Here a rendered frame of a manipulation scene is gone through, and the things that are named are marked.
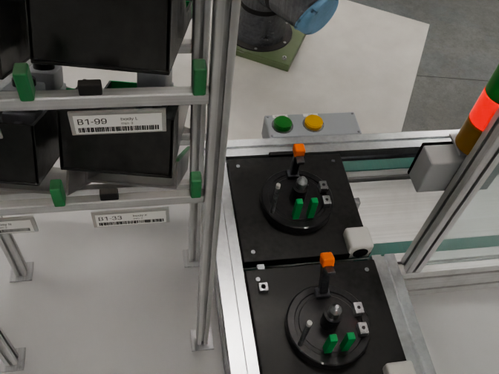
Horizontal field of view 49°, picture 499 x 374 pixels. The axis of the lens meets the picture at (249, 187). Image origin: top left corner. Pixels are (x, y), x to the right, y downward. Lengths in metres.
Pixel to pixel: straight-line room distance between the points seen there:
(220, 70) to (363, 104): 0.99
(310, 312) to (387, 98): 0.74
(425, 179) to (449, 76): 2.27
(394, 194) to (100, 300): 0.64
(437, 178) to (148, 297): 0.56
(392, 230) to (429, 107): 1.77
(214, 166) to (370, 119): 0.87
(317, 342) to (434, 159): 0.34
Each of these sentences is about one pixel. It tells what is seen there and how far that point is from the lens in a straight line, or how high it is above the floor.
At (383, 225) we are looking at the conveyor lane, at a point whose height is 0.92.
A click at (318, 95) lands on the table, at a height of 0.86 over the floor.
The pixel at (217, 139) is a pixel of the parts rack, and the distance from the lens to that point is 0.56.
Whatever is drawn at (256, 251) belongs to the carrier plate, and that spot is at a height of 0.97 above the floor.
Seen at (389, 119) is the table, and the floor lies 0.86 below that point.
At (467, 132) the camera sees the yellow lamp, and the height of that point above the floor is 1.29.
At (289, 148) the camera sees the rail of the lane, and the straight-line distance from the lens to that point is 1.17.
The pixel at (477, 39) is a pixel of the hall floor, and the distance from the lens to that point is 3.45.
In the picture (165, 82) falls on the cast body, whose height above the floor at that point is 1.26.
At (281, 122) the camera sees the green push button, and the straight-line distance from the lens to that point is 1.20.
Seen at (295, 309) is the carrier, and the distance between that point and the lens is 0.93.
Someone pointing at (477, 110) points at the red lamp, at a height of 1.33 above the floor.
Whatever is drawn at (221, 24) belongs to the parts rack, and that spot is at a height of 1.55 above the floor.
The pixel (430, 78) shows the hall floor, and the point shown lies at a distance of 3.05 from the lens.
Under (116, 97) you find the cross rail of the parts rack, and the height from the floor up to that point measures 1.47.
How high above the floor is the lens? 1.82
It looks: 52 degrees down
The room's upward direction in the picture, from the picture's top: 9 degrees clockwise
